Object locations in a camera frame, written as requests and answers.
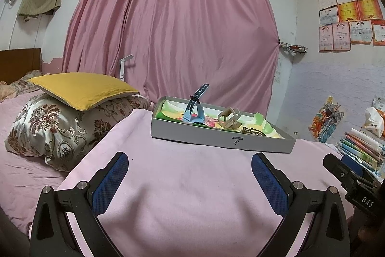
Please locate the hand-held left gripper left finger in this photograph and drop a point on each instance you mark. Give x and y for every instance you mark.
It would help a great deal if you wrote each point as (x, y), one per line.
(111, 181)

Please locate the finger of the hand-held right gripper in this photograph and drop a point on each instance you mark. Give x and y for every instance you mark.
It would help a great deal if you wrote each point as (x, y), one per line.
(353, 163)
(338, 171)

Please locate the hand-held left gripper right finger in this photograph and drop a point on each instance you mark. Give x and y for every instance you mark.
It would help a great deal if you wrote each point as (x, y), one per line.
(269, 184)

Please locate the grey box with colourful lining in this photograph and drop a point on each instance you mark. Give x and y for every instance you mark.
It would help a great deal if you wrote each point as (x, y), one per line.
(210, 139)

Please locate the stack of books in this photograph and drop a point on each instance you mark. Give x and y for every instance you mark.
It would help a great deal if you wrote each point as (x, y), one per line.
(358, 151)

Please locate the white orange plastic bag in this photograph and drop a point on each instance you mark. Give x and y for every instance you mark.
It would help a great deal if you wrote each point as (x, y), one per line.
(373, 121)

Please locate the colourful printed paper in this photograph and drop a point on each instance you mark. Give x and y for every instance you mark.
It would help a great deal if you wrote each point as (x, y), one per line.
(326, 121)

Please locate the pink blanket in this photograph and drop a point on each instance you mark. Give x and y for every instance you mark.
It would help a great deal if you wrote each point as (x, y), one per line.
(186, 184)

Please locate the silver floral pillow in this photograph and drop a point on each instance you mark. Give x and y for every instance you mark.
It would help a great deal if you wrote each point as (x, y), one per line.
(54, 130)

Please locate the beige hair clip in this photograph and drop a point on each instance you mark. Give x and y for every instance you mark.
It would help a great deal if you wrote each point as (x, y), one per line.
(223, 116)

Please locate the yellow pillow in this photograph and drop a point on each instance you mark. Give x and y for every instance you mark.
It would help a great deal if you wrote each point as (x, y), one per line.
(81, 88)

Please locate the blue wristwatch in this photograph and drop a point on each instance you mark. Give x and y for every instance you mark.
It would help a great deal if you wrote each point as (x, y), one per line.
(194, 112)

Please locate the white folding lamp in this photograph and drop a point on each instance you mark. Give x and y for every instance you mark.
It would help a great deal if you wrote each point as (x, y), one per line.
(121, 70)

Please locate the peach floral quilt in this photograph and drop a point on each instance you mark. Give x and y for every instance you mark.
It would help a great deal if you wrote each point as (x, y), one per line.
(21, 84)

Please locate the wooden headboard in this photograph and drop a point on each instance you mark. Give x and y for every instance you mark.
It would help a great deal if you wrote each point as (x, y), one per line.
(18, 64)

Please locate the pink curtain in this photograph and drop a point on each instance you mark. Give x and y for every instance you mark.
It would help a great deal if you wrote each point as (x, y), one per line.
(180, 19)

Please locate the group of wall certificates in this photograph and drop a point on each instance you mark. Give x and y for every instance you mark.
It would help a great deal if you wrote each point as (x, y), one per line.
(349, 13)

